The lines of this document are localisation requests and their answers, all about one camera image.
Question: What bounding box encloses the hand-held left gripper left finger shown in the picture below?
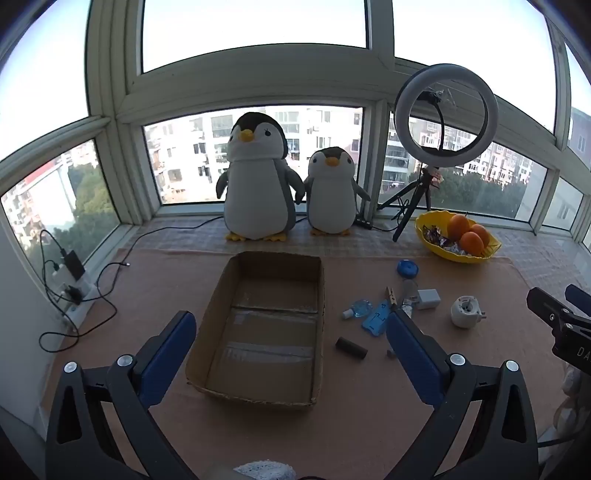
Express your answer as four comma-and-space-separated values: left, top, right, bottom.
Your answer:
45, 310, 199, 480

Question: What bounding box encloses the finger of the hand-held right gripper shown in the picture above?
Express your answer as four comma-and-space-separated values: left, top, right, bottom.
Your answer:
527, 287, 575, 332
566, 284, 591, 318

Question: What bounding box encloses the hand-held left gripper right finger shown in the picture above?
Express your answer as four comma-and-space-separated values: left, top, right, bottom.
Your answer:
385, 308, 540, 480

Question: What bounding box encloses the black cylinder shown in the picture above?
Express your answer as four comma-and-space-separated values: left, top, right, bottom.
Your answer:
335, 337, 369, 360

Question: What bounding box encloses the white USB charger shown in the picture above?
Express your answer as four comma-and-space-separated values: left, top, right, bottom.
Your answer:
416, 288, 441, 311

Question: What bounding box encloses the white plug-in mosquito heater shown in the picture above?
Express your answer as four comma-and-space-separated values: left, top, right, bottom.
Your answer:
450, 295, 485, 329

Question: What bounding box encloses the cardboard box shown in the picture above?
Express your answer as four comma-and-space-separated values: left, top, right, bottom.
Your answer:
185, 251, 326, 411

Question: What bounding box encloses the person's right hand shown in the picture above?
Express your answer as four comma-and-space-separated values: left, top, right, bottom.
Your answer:
555, 367, 591, 441

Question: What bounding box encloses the person's left hand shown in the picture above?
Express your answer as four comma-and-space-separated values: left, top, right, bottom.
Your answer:
233, 460, 297, 480

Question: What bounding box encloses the blue plastic phone stand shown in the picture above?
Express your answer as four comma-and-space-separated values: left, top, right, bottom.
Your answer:
361, 300, 393, 337

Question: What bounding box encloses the small clear blue bottle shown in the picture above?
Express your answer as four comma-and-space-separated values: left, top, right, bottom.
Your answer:
342, 299, 373, 321

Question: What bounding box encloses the yellow fruit bowl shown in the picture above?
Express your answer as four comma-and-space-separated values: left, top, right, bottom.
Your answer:
414, 210, 502, 265

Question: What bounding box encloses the white power strip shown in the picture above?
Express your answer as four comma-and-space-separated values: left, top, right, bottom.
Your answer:
51, 270, 100, 324

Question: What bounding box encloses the pile of wrapped candies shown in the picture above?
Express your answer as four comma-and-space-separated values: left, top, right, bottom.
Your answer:
422, 225, 462, 254

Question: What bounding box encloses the large penguin plush toy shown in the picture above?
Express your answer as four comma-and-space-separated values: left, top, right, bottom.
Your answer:
216, 112, 305, 243

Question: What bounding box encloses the small penguin plush toy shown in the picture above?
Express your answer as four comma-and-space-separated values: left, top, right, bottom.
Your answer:
302, 147, 371, 237

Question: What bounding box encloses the black cable with loose plug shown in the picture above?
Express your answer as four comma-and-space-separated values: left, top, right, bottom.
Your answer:
95, 262, 131, 296

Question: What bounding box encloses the long black cable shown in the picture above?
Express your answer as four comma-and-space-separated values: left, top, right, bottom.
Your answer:
39, 215, 228, 354

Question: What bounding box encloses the black charging cable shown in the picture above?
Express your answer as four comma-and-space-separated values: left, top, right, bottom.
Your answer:
39, 229, 70, 296

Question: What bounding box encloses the white ring light with tripod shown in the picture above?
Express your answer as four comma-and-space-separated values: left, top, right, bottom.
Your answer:
376, 63, 500, 243

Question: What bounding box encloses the white window frame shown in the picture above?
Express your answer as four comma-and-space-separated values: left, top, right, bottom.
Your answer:
0, 0, 591, 241

